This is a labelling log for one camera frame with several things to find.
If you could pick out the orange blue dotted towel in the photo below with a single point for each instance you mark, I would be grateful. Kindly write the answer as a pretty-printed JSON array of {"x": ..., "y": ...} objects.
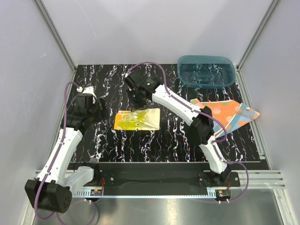
[{"x": 230, "y": 113}]

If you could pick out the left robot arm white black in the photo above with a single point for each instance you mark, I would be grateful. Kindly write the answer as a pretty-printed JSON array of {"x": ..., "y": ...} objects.
[{"x": 52, "y": 190}]

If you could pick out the slotted cable duct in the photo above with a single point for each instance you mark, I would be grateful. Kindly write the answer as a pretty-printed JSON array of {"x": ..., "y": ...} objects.
[{"x": 109, "y": 192}]

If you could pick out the right aluminium frame post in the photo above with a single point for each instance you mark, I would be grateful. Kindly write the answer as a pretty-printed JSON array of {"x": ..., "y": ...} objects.
[{"x": 270, "y": 11}]

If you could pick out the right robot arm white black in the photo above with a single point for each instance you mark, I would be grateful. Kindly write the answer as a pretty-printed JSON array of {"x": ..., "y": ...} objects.
[{"x": 199, "y": 121}]

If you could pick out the yellow crocodile towel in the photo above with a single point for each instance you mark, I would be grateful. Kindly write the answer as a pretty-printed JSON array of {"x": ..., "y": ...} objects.
[{"x": 139, "y": 120}]

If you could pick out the aluminium front rail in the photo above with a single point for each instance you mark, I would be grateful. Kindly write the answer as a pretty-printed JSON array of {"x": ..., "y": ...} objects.
[{"x": 254, "y": 179}]

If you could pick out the aluminium frame post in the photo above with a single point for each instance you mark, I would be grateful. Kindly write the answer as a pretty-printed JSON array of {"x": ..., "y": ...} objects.
[
  {"x": 270, "y": 11},
  {"x": 51, "y": 26}
]

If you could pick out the left aluminium frame post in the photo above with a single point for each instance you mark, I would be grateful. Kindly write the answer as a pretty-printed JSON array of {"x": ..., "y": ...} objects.
[{"x": 51, "y": 26}]

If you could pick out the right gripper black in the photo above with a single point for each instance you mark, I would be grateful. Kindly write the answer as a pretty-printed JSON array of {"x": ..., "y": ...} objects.
[{"x": 133, "y": 106}]

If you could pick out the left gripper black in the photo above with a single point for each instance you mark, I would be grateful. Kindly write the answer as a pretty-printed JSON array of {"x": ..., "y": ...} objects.
[{"x": 102, "y": 113}]

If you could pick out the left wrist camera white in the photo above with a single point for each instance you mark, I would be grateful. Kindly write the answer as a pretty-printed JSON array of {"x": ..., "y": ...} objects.
[{"x": 86, "y": 90}]

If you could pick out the teal transparent plastic bin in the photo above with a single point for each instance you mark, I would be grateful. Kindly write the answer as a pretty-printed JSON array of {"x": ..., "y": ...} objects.
[{"x": 207, "y": 72}]

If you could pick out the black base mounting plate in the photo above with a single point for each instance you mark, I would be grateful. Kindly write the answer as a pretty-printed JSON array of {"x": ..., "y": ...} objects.
[{"x": 155, "y": 166}]

